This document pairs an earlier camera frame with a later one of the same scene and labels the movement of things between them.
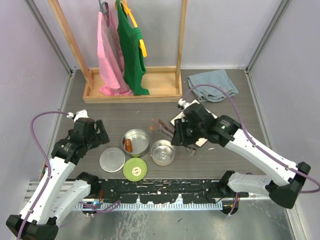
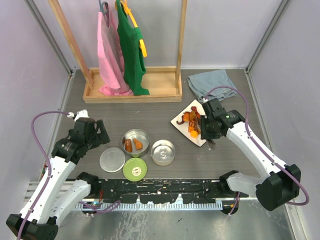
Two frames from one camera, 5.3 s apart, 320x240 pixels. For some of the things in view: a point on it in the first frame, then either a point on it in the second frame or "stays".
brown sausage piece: (128, 145) stays
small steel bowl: (162, 152) stays
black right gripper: (179, 138) → (206, 135)
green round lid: (134, 169) stays
